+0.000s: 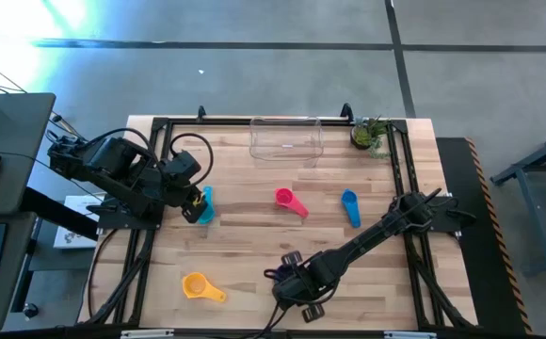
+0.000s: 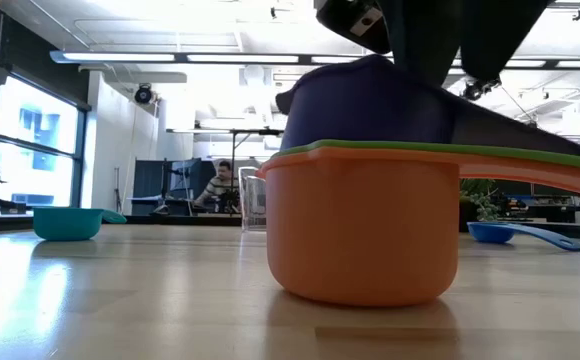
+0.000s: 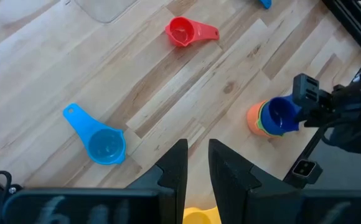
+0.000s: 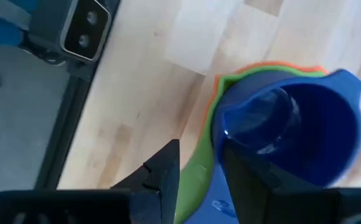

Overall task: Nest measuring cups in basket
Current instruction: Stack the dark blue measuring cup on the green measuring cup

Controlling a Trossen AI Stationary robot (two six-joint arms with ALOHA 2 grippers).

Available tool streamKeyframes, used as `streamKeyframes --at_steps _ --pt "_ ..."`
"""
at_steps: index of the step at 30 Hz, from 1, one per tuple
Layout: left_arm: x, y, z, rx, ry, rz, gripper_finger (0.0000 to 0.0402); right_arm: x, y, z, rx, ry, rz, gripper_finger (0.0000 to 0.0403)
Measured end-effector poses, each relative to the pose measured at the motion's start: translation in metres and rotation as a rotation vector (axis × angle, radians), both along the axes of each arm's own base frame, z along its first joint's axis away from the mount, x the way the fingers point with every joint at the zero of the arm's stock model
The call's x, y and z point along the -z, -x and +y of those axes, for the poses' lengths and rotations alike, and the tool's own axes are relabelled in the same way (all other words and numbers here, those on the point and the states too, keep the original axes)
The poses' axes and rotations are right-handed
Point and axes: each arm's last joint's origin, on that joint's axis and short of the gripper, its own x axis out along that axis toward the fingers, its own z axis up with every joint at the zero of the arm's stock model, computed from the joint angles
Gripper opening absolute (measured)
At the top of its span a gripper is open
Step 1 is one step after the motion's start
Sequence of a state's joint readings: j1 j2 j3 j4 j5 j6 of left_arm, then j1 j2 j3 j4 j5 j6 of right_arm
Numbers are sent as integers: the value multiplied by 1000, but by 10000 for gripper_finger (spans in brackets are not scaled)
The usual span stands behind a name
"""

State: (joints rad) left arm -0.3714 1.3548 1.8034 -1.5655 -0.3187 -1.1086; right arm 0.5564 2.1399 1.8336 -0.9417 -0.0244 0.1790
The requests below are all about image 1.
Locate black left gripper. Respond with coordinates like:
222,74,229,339
161,172,209,225

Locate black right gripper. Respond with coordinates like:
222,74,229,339
263,250,330,324

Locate teal measuring cup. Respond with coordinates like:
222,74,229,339
197,186,217,226

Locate purple measuring cup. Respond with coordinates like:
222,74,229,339
272,263,297,282

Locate yellow measuring cup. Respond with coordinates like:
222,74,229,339
181,271,228,303

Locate pink-red measuring cup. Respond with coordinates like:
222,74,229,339
274,186,311,219

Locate blue measuring cup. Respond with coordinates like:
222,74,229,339
341,188,362,230

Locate clear plastic basket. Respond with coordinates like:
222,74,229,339
248,115,325,169

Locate white printed paper box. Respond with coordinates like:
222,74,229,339
54,195,103,250

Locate black desk support beam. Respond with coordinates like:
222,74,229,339
21,186,103,241

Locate small potted succulent plant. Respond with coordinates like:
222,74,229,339
349,115,393,160

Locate black hazard-striped floor mat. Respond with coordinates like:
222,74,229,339
435,137,533,335

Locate grey low side desk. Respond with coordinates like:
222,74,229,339
0,211,37,333

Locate grey metal cart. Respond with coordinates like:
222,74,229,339
489,122,546,274

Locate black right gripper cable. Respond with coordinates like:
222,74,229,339
249,300,297,339

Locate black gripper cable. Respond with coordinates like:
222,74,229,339
169,132,215,189
249,300,297,339

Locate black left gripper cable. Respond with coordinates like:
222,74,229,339
169,132,215,189

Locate black aluminium table frame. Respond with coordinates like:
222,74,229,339
112,115,479,331

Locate white table edge bracket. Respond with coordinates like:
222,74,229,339
383,331,438,339
120,329,175,339

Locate black cable bundle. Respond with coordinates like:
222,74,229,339
84,230,157,327
404,233,477,331

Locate multicoloured wire bundle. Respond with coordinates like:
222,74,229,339
49,110,88,142

